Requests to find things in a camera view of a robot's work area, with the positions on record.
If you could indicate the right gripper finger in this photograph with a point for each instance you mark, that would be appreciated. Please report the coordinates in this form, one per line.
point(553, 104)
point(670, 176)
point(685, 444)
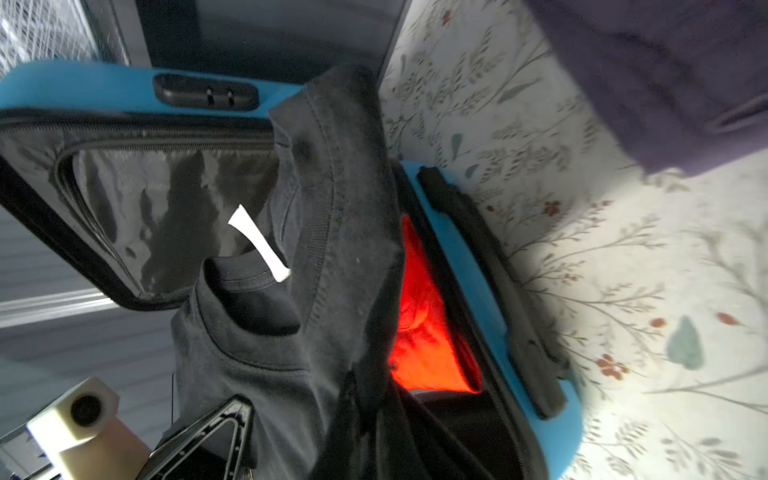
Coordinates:
point(213, 447)

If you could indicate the black t-shirt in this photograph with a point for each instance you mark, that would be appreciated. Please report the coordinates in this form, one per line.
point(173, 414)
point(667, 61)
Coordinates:
point(311, 353)

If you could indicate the red t-shirt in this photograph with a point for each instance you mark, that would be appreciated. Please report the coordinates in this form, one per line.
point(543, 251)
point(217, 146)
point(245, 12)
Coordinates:
point(429, 353)

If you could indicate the purple jeans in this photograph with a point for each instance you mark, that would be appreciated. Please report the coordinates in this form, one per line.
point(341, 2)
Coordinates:
point(681, 84)

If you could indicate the blue hard-shell suitcase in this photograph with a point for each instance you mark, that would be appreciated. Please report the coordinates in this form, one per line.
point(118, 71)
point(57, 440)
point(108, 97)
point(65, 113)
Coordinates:
point(135, 177)

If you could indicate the floral table cloth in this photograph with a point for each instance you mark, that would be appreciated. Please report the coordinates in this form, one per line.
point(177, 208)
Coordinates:
point(656, 284)

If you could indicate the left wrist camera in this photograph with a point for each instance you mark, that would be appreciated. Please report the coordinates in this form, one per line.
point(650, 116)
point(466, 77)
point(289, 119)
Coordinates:
point(83, 438)

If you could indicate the white wire mesh basket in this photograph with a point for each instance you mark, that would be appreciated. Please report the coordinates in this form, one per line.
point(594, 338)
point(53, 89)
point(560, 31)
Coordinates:
point(43, 30)

